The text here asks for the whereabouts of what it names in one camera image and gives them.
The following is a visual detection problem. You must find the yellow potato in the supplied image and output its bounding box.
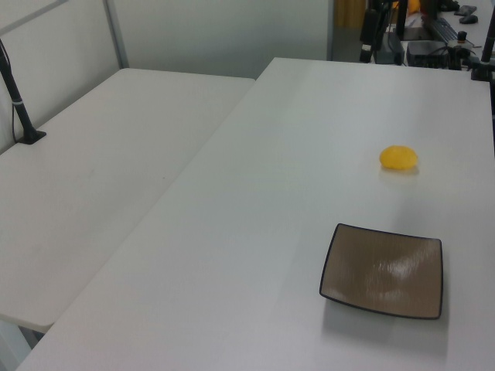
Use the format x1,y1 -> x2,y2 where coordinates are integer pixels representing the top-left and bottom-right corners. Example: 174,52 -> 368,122
378,144 -> 420,172

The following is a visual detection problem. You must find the brown square ceramic plate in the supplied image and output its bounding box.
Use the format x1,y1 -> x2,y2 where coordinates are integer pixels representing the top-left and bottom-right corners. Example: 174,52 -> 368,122
319,223 -> 443,321

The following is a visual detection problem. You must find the yellow panel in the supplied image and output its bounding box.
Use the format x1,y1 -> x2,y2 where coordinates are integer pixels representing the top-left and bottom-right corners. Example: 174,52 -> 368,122
334,0 -> 367,29

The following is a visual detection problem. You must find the black hanging device box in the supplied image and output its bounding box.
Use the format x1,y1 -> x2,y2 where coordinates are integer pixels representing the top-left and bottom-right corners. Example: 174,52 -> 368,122
359,8 -> 379,63

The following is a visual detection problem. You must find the dark equipment case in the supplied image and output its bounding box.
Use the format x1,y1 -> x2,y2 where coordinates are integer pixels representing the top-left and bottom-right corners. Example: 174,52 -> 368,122
407,40 -> 452,67

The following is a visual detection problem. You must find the black keyboard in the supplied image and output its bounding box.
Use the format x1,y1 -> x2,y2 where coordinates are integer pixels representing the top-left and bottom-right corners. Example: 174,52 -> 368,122
422,15 -> 459,42

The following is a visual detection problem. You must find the emergency stop button box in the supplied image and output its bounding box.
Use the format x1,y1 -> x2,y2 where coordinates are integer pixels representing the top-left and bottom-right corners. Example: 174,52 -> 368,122
449,30 -> 477,53

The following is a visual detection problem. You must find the black clamped stand pole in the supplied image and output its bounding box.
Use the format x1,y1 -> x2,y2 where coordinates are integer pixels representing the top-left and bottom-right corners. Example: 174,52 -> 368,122
469,26 -> 495,82

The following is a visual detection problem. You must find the black computer mouse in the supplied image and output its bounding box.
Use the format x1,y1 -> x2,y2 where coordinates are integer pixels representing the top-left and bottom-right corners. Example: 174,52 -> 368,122
453,5 -> 480,26

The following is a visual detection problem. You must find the grey metal partition post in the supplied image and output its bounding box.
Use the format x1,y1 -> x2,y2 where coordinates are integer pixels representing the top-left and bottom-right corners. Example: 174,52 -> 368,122
103,0 -> 131,71

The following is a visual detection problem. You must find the black vertical stand post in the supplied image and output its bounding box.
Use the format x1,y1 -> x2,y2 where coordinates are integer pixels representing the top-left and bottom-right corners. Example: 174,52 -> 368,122
397,0 -> 409,40

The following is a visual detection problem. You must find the thin black cable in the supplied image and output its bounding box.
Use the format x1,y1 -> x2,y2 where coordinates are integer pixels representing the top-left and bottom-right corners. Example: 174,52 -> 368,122
10,104 -> 19,145

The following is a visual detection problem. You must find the black camera stand pole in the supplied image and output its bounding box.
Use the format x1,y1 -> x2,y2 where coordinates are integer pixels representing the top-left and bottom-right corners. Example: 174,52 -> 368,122
0,37 -> 47,146

